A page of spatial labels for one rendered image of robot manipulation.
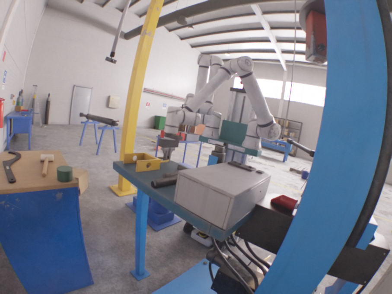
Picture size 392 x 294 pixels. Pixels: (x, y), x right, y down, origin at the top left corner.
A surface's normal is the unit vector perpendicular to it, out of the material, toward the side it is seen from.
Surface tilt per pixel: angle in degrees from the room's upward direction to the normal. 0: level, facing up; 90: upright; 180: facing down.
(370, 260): 90
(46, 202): 90
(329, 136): 90
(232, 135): 90
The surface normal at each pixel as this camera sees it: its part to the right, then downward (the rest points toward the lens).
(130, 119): 0.76, 0.24
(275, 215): -0.63, 0.02
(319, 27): -0.21, 0.13
